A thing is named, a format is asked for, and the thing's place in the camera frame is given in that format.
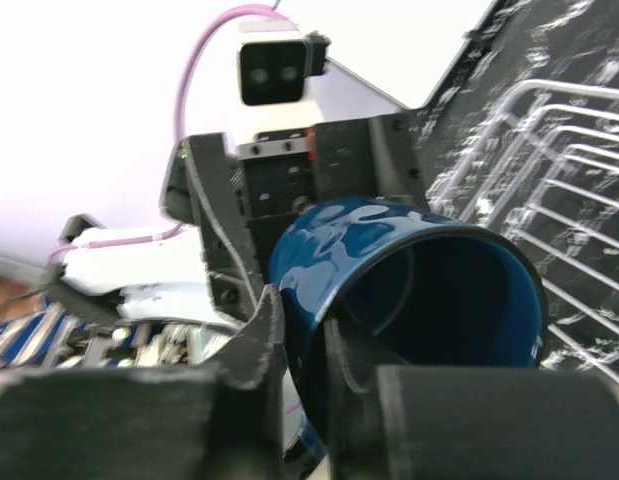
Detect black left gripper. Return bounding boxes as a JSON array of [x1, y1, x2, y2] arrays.
[[183, 114, 428, 320]]

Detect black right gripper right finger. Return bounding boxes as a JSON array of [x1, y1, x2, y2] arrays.
[[324, 319, 619, 479]]

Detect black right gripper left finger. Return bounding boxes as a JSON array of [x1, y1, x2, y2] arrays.
[[0, 285, 284, 479]]

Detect dark blue ceramic mug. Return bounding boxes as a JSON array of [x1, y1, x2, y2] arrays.
[[268, 197, 547, 435]]

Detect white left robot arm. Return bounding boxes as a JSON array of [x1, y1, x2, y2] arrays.
[[46, 113, 426, 325]]

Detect white whiteboard with red writing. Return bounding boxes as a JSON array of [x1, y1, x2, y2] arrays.
[[309, 60, 406, 121]]

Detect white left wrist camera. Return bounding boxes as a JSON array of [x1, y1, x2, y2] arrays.
[[232, 19, 331, 144]]

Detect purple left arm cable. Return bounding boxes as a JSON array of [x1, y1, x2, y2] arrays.
[[46, 3, 285, 261]]

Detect white wire dish rack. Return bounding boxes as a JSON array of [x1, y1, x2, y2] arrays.
[[426, 79, 619, 390]]

